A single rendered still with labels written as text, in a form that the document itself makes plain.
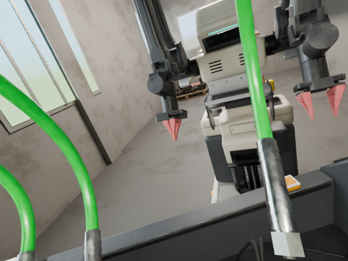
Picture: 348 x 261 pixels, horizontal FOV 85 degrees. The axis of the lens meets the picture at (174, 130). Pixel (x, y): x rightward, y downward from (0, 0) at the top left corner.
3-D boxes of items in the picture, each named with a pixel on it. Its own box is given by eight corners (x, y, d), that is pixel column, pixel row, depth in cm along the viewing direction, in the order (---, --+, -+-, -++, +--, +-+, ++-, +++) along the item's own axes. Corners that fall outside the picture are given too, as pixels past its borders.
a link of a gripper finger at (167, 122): (185, 139, 61) (180, 110, 62) (164, 142, 64) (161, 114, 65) (191, 138, 68) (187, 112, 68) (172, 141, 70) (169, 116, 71)
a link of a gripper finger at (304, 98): (341, 115, 46) (333, 77, 47) (306, 120, 49) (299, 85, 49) (330, 117, 52) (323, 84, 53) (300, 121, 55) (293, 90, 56)
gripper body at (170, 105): (182, 114, 62) (178, 92, 62) (155, 119, 66) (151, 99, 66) (188, 115, 68) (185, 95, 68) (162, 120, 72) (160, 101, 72)
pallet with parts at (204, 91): (174, 96, 617) (170, 83, 601) (211, 87, 572) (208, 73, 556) (167, 104, 546) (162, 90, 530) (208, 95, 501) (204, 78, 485)
